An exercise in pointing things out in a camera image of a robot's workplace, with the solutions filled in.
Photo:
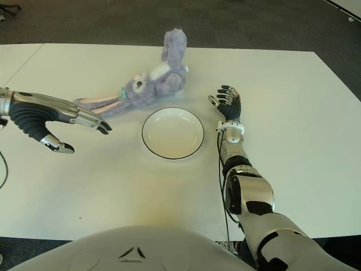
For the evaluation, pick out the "white plate black rim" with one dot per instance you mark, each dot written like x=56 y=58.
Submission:
x=172 y=135

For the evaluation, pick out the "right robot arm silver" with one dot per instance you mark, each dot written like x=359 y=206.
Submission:
x=253 y=194

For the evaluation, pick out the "black office chair base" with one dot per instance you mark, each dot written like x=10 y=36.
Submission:
x=11 y=5

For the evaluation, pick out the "purple plush bunny doll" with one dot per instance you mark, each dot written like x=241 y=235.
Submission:
x=169 y=79

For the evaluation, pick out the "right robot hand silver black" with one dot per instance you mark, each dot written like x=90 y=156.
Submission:
x=232 y=108

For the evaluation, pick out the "metal robot stand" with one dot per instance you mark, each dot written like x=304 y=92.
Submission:
x=229 y=247

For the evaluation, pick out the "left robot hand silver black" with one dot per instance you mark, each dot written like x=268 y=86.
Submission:
x=31 y=115

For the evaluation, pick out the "white baseboard strip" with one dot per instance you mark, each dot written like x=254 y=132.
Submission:
x=344 y=7

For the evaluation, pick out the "silver robot torso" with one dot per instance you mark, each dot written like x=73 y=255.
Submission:
x=135 y=245

